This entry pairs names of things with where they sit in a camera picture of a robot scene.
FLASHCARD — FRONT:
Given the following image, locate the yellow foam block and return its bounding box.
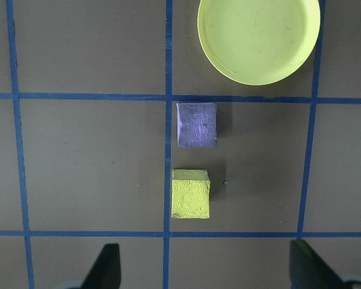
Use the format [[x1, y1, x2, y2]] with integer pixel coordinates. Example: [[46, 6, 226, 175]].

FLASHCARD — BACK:
[[170, 169, 212, 220]]

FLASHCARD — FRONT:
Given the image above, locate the yellow round plate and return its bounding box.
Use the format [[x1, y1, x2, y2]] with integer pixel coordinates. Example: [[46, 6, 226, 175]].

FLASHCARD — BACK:
[[197, 0, 321, 87]]

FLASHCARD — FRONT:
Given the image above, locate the purple foam block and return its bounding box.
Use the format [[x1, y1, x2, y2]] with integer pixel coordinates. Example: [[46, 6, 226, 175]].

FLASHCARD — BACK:
[[176, 102, 219, 149]]

